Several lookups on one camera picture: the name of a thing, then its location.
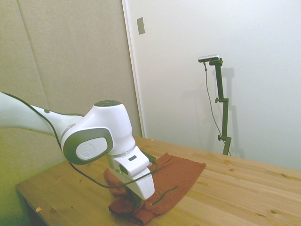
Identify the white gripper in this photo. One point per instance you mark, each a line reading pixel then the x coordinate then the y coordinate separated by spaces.
pixel 143 186

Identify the rust red shorts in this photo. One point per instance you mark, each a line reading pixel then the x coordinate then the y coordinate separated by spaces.
pixel 178 179

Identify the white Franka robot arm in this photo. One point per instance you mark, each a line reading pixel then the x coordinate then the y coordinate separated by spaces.
pixel 103 127

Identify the small tan tape scrap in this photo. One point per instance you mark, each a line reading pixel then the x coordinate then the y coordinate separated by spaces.
pixel 38 208

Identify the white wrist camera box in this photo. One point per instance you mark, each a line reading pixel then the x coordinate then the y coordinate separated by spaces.
pixel 131 164

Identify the dark green camera stand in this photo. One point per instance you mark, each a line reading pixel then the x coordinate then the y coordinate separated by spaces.
pixel 224 117

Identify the white door frame trim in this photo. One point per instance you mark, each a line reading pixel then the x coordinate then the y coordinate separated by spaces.
pixel 134 70

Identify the grey camera on stand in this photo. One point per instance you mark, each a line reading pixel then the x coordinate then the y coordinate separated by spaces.
pixel 209 58

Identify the grey wall plate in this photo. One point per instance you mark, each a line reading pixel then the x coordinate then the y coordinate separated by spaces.
pixel 141 26

